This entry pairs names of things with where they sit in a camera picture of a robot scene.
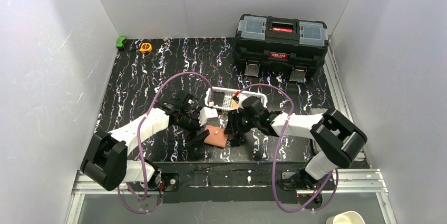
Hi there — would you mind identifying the white plastic basket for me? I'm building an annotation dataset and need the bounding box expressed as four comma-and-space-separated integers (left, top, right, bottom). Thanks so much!
205, 87, 268, 111

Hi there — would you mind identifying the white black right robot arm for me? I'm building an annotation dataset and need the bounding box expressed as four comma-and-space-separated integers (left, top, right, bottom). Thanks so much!
224, 96, 367, 190

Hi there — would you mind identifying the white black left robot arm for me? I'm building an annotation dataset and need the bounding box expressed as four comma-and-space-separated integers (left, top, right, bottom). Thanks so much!
80, 99, 218, 191

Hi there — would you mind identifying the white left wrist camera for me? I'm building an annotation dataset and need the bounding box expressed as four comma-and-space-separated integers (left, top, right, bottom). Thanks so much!
199, 107, 218, 126

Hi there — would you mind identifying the white plastic cup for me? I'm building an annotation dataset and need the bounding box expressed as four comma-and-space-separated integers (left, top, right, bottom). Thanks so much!
325, 211, 365, 224

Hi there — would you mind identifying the aluminium frame rail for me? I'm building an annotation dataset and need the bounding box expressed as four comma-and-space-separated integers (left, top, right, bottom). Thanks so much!
67, 39, 395, 223

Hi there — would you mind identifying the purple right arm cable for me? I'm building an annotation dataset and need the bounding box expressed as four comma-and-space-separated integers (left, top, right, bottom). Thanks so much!
236, 83, 339, 213

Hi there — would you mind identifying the black red toolbox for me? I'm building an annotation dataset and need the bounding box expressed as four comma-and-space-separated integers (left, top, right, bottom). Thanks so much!
232, 14, 329, 82

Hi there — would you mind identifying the brown leather card holder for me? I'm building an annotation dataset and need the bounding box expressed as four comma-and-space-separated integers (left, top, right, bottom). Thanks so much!
204, 125, 228, 148

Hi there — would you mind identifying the yellow tape measure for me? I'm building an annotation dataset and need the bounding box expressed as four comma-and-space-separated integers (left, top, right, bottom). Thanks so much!
139, 42, 152, 53

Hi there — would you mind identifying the black credit card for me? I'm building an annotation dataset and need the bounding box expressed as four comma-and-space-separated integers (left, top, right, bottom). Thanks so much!
213, 91, 226, 107

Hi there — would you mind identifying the orange credit card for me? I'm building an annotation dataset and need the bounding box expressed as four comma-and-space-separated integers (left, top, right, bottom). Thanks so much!
231, 96, 239, 109

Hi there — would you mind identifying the green small device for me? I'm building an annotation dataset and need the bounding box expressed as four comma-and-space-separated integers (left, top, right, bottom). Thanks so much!
115, 36, 127, 50

